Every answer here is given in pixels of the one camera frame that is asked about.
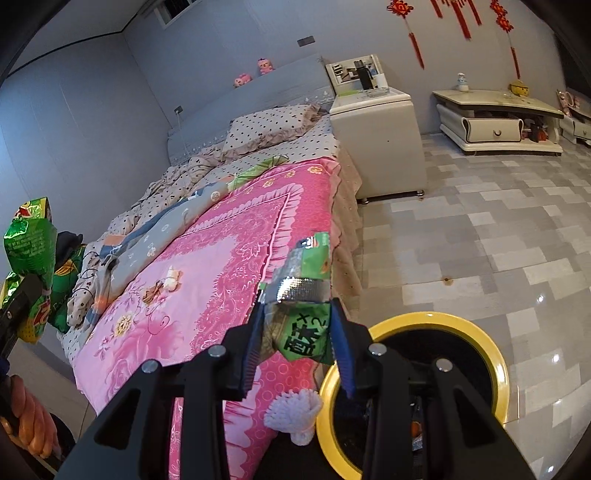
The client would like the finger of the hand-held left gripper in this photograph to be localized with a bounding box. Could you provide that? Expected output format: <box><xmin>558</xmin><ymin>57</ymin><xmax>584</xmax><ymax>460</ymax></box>
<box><xmin>0</xmin><ymin>273</ymin><xmax>43</xmax><ymax>344</ymax></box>

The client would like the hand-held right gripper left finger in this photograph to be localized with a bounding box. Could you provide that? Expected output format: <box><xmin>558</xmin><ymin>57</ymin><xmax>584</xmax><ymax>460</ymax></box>
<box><xmin>58</xmin><ymin>302</ymin><xmax>266</xmax><ymax>480</ymax></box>

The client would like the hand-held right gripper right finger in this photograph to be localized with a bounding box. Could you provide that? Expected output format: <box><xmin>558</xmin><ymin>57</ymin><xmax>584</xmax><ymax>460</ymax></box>
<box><xmin>329</xmin><ymin>298</ymin><xmax>539</xmax><ymax>480</ymax></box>

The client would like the green snack bag bundle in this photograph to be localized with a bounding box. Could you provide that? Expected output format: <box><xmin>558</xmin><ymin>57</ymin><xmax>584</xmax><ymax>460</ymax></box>
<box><xmin>0</xmin><ymin>196</ymin><xmax>58</xmax><ymax>344</ymax></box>

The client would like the silver and green snack packet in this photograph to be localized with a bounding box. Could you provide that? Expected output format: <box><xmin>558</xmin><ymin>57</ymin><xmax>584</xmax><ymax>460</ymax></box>
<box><xmin>259</xmin><ymin>232</ymin><xmax>334</xmax><ymax>365</ymax></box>

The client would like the yellow round bin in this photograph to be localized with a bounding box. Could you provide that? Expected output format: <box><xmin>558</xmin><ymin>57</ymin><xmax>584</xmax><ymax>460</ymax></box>
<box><xmin>316</xmin><ymin>311</ymin><xmax>511</xmax><ymax>480</ymax></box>

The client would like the person's left hand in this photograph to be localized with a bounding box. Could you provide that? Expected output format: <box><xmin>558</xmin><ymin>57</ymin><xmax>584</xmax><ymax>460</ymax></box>
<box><xmin>8</xmin><ymin>374</ymin><xmax>61</xmax><ymax>460</ymax></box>

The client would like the green floral pillow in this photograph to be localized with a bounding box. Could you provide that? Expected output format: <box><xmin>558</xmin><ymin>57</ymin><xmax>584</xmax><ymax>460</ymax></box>
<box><xmin>48</xmin><ymin>244</ymin><xmax>88</xmax><ymax>333</ymax></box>

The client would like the small white foam net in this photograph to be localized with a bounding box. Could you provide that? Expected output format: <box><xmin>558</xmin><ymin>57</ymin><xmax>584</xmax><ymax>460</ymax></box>
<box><xmin>264</xmin><ymin>388</ymin><xmax>323</xmax><ymax>446</ymax></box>

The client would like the black cloth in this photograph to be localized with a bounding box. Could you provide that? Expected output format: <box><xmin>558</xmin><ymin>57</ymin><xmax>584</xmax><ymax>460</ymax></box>
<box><xmin>55</xmin><ymin>231</ymin><xmax>86</xmax><ymax>259</ymax></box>

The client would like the black bin liner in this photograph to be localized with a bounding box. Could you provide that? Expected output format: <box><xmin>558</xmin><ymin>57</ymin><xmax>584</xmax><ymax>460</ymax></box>
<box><xmin>330</xmin><ymin>323</ymin><xmax>495</xmax><ymax>472</ymax></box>

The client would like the pink floral blanket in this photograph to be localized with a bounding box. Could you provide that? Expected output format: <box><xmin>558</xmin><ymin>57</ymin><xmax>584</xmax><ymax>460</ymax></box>
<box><xmin>74</xmin><ymin>157</ymin><xmax>345</xmax><ymax>480</ymax></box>

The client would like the grey and polka dot quilt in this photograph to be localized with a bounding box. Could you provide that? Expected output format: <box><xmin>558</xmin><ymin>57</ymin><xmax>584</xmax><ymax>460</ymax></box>
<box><xmin>67</xmin><ymin>154</ymin><xmax>291</xmax><ymax>328</ymax></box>

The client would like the beige bed skirt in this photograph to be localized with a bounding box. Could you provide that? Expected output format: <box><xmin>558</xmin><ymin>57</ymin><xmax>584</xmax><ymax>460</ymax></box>
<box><xmin>330</xmin><ymin>152</ymin><xmax>365</xmax><ymax>319</ymax></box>

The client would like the cream nightstand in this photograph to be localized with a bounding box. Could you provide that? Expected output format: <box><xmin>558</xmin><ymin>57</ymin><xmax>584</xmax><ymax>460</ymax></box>
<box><xmin>329</xmin><ymin>88</ymin><xmax>428</xmax><ymax>204</ymax></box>

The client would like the polka dot pillow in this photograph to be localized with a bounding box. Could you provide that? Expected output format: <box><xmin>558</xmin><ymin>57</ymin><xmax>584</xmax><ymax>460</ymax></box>
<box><xmin>222</xmin><ymin>104</ymin><xmax>324</xmax><ymax>155</ymax></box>

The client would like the cream low cabinet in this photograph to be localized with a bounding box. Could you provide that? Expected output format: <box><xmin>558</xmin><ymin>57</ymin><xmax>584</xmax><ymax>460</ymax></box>
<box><xmin>431</xmin><ymin>88</ymin><xmax>566</xmax><ymax>155</ymax></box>

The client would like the grey bed headboard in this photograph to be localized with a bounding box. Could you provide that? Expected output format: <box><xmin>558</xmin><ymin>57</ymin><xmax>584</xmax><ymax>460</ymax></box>
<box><xmin>166</xmin><ymin>53</ymin><xmax>335</xmax><ymax>167</ymax></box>

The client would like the black upright device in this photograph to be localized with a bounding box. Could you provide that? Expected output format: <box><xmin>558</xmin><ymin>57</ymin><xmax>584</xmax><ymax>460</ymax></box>
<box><xmin>353</xmin><ymin>59</ymin><xmax>374</xmax><ymax>90</ymax></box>

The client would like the window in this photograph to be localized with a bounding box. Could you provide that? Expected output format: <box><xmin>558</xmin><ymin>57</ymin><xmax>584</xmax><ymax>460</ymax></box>
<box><xmin>154</xmin><ymin>0</ymin><xmax>195</xmax><ymax>24</ymax></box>

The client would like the cream side cabinet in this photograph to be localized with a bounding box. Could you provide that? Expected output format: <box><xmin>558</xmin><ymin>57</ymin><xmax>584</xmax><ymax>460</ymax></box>
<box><xmin>556</xmin><ymin>90</ymin><xmax>591</xmax><ymax>146</ymax></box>

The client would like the red paper-cut hanging ornament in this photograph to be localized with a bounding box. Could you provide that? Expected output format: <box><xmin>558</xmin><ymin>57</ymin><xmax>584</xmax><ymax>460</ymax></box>
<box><xmin>387</xmin><ymin>0</ymin><xmax>424</xmax><ymax>70</ymax></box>

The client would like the red tasselled hanging ornament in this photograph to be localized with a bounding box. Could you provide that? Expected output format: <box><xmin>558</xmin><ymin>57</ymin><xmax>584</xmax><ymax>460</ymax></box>
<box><xmin>429</xmin><ymin>0</ymin><xmax>483</xmax><ymax>40</ymax></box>

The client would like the red knot hanging ornament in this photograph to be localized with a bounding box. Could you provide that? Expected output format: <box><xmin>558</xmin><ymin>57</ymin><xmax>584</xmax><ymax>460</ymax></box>
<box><xmin>489</xmin><ymin>0</ymin><xmax>522</xmax><ymax>79</ymax></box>

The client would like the white charging cable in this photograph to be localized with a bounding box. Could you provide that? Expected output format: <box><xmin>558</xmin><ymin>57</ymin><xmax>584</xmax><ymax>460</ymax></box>
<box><xmin>175</xmin><ymin>113</ymin><xmax>188</xmax><ymax>158</ymax></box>

